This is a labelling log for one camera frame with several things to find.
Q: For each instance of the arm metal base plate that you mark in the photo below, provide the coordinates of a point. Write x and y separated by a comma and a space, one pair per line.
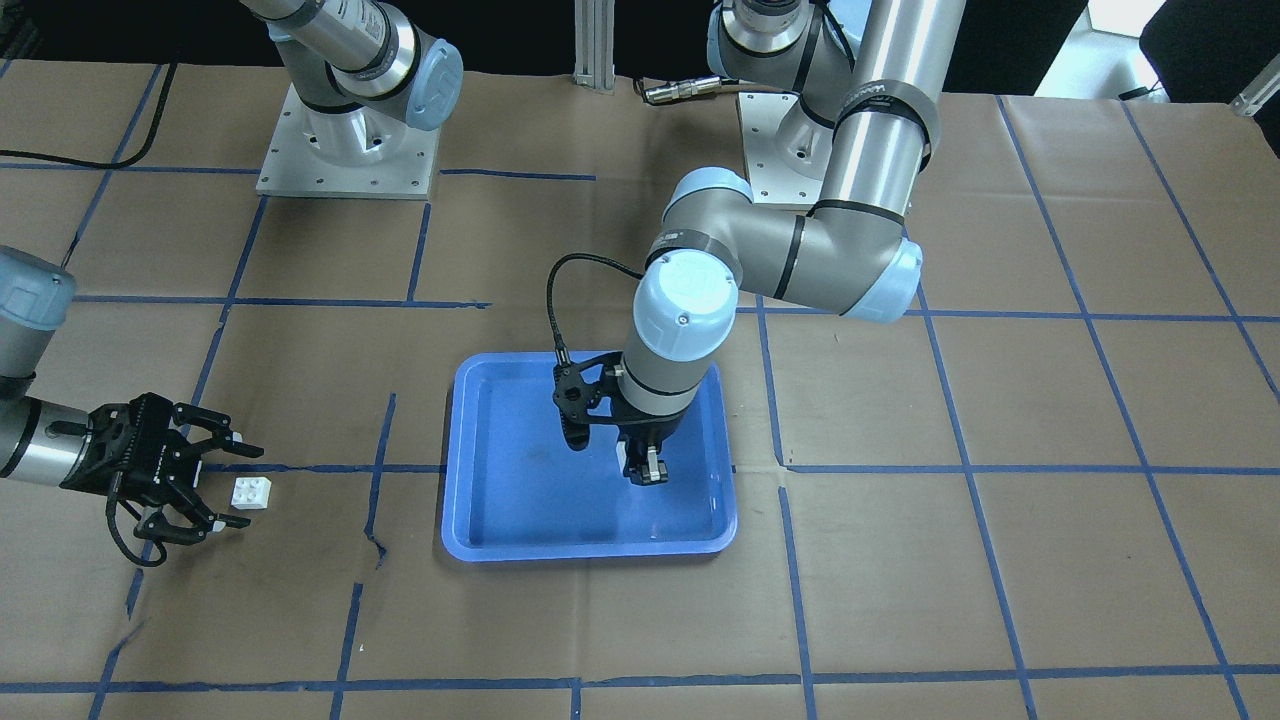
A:
356, 155
785, 151

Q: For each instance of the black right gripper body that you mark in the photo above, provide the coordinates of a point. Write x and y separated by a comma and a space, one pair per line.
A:
112, 462

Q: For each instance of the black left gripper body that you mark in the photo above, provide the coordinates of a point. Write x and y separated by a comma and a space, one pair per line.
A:
648, 426

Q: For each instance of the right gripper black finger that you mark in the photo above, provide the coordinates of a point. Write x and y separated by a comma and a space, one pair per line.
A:
156, 526
222, 437

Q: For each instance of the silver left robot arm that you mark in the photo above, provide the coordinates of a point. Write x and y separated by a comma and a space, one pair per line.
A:
851, 121

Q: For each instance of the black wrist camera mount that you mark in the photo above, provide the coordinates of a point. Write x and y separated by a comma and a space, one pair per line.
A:
581, 387

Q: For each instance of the blue plastic tray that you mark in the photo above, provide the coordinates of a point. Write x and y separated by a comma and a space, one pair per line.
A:
514, 490

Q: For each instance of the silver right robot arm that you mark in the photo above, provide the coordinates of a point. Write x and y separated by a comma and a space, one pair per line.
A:
41, 442

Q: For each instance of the white square building block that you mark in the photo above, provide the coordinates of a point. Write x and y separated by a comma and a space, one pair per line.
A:
251, 493

